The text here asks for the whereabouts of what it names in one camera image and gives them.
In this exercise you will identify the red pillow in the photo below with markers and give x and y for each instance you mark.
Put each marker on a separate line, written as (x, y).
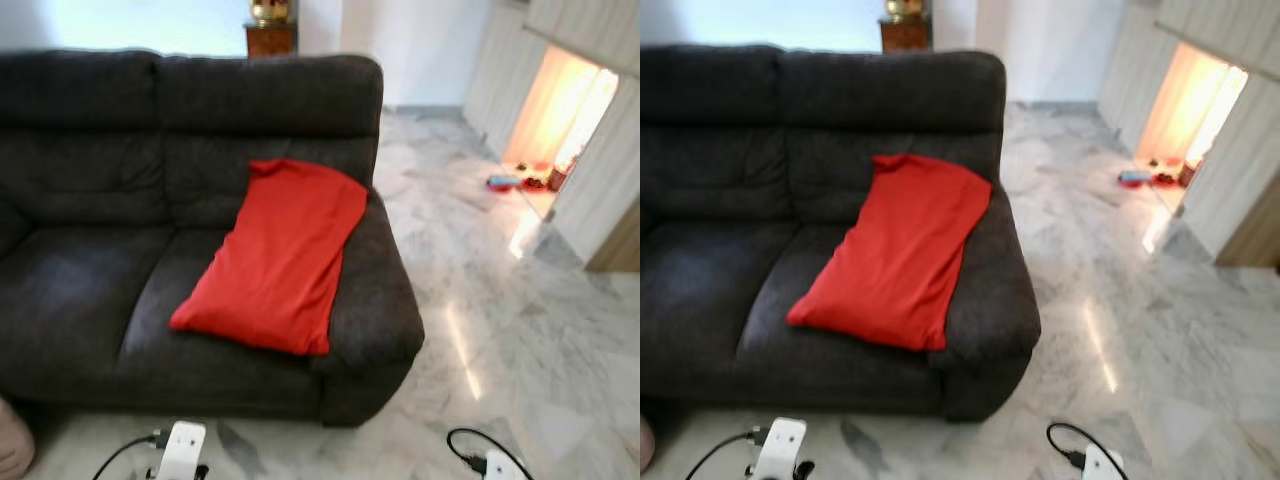
(280, 260)
(900, 255)

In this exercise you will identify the dark brown fabric sofa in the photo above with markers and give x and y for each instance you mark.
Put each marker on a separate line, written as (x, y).
(100, 250)
(720, 250)

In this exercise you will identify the pink round cushion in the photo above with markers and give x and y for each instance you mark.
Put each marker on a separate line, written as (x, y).
(646, 445)
(14, 445)

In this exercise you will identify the small red toy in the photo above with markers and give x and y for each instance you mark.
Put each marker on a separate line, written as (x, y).
(1166, 180)
(535, 184)

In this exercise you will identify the small blue toy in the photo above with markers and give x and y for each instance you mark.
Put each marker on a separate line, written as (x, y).
(1134, 178)
(501, 183)

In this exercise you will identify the golden vase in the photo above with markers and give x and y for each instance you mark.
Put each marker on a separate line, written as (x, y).
(270, 10)
(905, 8)

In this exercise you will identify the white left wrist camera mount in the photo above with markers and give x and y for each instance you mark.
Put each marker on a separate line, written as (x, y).
(780, 448)
(183, 450)

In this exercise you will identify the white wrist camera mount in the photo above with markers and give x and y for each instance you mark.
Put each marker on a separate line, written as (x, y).
(1103, 465)
(183, 450)
(503, 468)
(780, 448)

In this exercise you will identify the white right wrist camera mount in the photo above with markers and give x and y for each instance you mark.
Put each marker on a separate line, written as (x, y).
(503, 468)
(1103, 465)

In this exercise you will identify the beige wall cabinet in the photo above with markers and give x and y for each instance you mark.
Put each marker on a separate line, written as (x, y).
(1235, 170)
(600, 180)

